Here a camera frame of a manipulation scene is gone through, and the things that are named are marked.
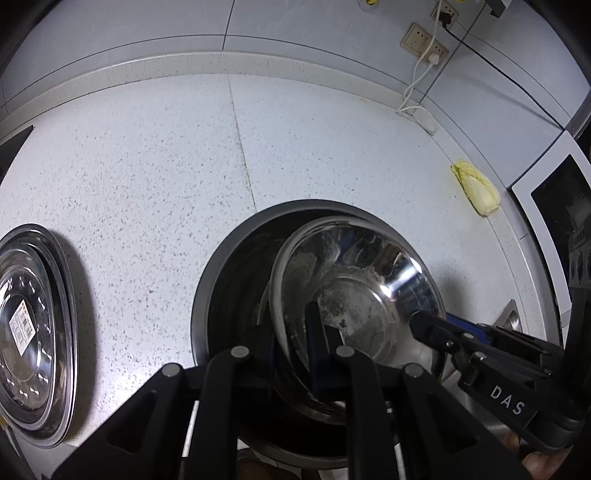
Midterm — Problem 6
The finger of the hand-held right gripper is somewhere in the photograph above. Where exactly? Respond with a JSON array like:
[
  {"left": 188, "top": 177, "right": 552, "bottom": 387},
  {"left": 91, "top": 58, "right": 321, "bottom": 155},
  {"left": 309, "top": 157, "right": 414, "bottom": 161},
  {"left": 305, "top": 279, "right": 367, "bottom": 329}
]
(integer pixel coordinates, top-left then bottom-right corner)
[
  {"left": 446, "top": 316, "right": 498, "bottom": 345},
  {"left": 409, "top": 312, "right": 491, "bottom": 371}
]

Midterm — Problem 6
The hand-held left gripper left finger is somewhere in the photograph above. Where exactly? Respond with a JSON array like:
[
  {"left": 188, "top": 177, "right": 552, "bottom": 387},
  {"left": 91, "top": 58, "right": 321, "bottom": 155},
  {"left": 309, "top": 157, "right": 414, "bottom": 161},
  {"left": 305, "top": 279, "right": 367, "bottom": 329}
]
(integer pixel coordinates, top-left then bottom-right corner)
[{"left": 48, "top": 323, "right": 279, "bottom": 480}]

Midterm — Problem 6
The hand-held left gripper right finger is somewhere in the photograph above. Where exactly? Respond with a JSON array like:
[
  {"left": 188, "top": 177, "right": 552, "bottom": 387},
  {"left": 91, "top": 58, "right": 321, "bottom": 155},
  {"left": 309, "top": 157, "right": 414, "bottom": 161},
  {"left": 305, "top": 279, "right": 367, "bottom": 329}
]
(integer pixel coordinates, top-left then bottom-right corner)
[{"left": 306, "top": 302, "right": 532, "bottom": 480}]

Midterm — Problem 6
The shiny steel bowl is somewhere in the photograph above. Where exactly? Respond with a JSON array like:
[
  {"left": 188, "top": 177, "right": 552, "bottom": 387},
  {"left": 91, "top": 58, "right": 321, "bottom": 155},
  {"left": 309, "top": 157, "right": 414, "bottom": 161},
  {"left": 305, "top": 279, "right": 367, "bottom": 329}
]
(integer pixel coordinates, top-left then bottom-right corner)
[{"left": 268, "top": 215, "right": 448, "bottom": 426}]

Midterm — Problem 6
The large grey metal bowl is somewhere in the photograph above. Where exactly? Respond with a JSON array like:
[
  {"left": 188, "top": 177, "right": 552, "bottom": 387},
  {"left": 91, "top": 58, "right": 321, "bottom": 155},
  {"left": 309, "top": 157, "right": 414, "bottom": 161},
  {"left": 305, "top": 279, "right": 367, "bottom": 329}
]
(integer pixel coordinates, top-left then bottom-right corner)
[{"left": 191, "top": 199, "right": 450, "bottom": 463}]

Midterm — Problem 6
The large dashed steel plate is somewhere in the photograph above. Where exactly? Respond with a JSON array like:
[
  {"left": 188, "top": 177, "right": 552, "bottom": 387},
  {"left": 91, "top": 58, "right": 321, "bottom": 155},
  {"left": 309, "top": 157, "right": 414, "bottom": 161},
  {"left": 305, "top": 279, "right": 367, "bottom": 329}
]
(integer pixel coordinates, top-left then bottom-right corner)
[{"left": 0, "top": 224, "right": 79, "bottom": 448}]

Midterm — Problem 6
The person's right hand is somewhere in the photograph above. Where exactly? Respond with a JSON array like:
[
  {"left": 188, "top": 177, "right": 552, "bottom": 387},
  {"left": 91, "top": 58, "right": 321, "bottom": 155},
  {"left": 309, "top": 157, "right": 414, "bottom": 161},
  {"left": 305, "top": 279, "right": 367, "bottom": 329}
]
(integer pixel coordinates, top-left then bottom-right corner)
[{"left": 502, "top": 433, "right": 575, "bottom": 480}]

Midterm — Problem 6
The small steel wedge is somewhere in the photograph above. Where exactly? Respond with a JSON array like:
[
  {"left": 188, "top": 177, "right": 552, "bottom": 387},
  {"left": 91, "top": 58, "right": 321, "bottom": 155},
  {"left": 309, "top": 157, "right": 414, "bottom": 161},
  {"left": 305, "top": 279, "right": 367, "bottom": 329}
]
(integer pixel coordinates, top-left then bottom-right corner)
[{"left": 491, "top": 299, "right": 523, "bottom": 331}]

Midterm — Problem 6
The napa cabbage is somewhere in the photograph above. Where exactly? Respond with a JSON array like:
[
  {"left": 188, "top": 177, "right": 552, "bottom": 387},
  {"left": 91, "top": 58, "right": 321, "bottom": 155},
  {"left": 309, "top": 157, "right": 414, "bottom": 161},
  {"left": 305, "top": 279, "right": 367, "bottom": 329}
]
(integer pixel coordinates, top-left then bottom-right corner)
[{"left": 450, "top": 159, "right": 502, "bottom": 217}]

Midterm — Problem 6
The white countertop oven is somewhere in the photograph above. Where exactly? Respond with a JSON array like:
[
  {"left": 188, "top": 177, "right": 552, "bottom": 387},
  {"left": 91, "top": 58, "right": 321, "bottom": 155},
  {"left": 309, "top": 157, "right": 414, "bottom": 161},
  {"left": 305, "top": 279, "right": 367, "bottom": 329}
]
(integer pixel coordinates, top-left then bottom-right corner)
[{"left": 510, "top": 130, "right": 591, "bottom": 324}]

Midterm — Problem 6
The white power cable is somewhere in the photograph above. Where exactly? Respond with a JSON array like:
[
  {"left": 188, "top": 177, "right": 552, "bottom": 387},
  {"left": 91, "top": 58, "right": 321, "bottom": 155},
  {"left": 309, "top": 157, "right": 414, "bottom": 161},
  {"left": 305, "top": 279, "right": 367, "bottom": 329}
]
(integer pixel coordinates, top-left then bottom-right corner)
[{"left": 395, "top": 53, "right": 438, "bottom": 136}]

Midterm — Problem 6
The black power cable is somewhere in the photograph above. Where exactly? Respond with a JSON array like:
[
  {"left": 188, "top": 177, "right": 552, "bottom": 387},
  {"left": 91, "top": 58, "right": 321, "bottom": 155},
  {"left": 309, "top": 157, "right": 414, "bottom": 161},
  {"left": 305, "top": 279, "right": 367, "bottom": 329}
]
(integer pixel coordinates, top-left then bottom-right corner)
[{"left": 438, "top": 11, "right": 568, "bottom": 131}]

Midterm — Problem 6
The beige wall outlet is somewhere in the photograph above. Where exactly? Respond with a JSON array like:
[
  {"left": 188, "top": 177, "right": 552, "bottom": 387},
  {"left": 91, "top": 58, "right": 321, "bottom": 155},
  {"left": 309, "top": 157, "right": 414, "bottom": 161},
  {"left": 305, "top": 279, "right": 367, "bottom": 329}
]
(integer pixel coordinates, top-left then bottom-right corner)
[
  {"left": 431, "top": 0, "right": 461, "bottom": 27},
  {"left": 421, "top": 39, "right": 450, "bottom": 66},
  {"left": 400, "top": 22, "right": 431, "bottom": 52}
]

